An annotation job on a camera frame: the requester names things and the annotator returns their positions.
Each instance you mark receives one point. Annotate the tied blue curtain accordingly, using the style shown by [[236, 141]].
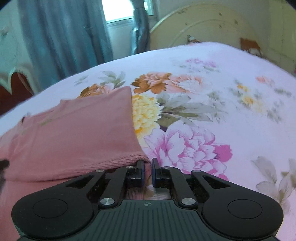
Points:
[[141, 30]]

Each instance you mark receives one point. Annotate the cream bed headboard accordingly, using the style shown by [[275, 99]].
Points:
[[208, 25]]

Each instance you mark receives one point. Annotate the pink knit garment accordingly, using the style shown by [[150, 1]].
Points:
[[74, 139]]

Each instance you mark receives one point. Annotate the cream wardrobe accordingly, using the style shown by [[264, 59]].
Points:
[[283, 34]]

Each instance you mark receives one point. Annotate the window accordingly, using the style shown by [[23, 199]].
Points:
[[120, 10]]

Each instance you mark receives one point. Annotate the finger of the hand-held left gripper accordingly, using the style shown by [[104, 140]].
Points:
[[3, 171]]

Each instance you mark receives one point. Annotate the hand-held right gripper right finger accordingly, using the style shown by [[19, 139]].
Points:
[[154, 173]]

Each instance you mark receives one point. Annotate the wide blue curtain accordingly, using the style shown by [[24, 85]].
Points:
[[67, 37]]

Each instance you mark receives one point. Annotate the orange patterned pillow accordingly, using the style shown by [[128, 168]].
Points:
[[251, 46]]

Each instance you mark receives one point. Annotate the floral bedsheet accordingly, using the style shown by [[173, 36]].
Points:
[[208, 111]]

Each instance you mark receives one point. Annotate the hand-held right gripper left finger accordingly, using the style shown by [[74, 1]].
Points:
[[142, 173]]

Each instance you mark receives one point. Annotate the white floral pillow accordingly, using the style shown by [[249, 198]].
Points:
[[193, 39]]

